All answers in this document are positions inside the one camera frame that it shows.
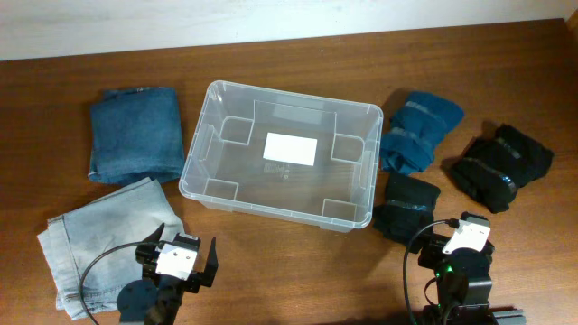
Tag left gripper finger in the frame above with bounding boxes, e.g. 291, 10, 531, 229
204, 237, 219, 276
144, 223, 165, 246

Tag black bundle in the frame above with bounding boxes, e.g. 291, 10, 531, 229
373, 173, 441, 246
448, 125, 554, 214

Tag light grey jeans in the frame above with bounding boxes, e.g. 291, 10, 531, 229
38, 178, 184, 320

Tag dark blue jeans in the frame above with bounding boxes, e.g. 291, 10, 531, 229
88, 87, 185, 186

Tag teal shirt bundle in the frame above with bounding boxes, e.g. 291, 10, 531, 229
379, 91, 464, 175

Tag clear plastic storage container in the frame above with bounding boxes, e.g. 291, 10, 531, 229
179, 80, 384, 232

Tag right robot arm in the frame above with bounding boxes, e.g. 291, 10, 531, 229
417, 235, 495, 325

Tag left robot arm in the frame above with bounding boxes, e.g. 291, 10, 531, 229
117, 225, 219, 324

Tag white label in container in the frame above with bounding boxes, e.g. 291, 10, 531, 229
263, 133, 318, 166

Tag grey base clamp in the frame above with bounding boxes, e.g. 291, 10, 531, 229
491, 310, 527, 325

